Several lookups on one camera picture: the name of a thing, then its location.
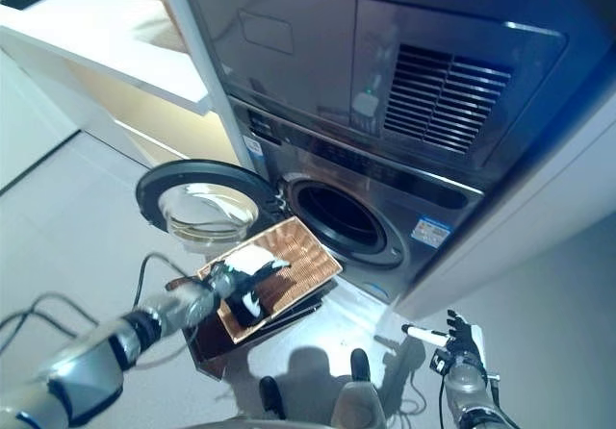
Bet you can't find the silver dryer with vent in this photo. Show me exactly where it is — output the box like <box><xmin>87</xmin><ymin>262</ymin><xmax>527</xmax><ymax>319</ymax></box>
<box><xmin>172</xmin><ymin>0</ymin><xmax>572</xmax><ymax>194</ymax></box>

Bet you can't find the black cloth garment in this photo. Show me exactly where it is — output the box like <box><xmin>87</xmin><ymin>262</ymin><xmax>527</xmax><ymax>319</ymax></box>
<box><xmin>224</xmin><ymin>274</ymin><xmax>275</xmax><ymax>328</ymax></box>

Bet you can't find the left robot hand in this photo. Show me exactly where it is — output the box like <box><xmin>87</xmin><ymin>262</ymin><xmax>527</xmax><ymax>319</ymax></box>
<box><xmin>216</xmin><ymin>248</ymin><xmax>294</xmax><ymax>319</ymax></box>

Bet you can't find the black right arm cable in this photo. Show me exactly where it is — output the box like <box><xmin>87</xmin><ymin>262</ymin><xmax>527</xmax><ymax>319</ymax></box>
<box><xmin>434</xmin><ymin>370</ymin><xmax>453</xmax><ymax>429</ymax></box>

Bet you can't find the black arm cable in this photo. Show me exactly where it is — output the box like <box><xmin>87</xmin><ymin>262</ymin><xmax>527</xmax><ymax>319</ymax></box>
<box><xmin>0</xmin><ymin>253</ymin><xmax>203</xmax><ymax>353</ymax></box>
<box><xmin>434</xmin><ymin>370</ymin><xmax>453</xmax><ymax>429</ymax></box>

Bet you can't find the silver washing machine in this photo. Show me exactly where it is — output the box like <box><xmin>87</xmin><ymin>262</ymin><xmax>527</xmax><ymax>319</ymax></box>
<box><xmin>225</xmin><ymin>92</ymin><xmax>486</xmax><ymax>308</ymax></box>

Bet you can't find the blue energy label sticker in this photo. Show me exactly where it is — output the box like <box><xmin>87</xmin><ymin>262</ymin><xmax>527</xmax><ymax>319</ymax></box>
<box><xmin>412</xmin><ymin>214</ymin><xmax>454</xmax><ymax>247</ymax></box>

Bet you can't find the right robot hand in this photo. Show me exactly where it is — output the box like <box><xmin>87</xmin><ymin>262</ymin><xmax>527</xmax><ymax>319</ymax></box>
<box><xmin>401</xmin><ymin>309</ymin><xmax>484</xmax><ymax>367</ymax></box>

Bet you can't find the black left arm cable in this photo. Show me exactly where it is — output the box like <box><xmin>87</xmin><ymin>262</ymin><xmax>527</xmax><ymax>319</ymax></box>
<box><xmin>0</xmin><ymin>253</ymin><xmax>203</xmax><ymax>353</ymax></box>

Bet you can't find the white counter cabinet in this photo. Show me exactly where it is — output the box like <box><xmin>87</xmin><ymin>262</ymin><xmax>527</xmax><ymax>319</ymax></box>
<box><xmin>0</xmin><ymin>0</ymin><xmax>242</xmax><ymax>170</ymax></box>

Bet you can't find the right silver robot leg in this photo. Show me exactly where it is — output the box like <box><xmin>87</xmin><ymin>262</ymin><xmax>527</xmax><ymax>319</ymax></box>
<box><xmin>331</xmin><ymin>348</ymin><xmax>386</xmax><ymax>429</ymax></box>

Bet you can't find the small blue label sticker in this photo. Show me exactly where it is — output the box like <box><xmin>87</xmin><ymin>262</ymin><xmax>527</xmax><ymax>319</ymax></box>
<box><xmin>244</xmin><ymin>134</ymin><xmax>267</xmax><ymax>162</ymax></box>

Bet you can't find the wicker laundry basket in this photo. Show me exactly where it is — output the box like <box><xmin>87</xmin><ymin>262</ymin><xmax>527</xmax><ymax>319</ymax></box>
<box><xmin>196</xmin><ymin>215</ymin><xmax>344</xmax><ymax>343</ymax></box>

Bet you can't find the silver robot torso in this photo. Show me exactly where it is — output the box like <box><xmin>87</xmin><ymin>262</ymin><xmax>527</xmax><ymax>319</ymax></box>
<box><xmin>182</xmin><ymin>414</ymin><xmax>338</xmax><ymax>429</ymax></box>

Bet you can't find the white appliance enclosure cabinet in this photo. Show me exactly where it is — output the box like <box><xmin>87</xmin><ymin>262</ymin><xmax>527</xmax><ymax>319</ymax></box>
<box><xmin>158</xmin><ymin>0</ymin><xmax>616</xmax><ymax>322</ymax></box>

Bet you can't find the round glass washer door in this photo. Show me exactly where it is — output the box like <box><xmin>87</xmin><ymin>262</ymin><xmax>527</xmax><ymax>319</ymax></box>
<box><xmin>135</xmin><ymin>159</ymin><xmax>285</xmax><ymax>253</ymax></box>

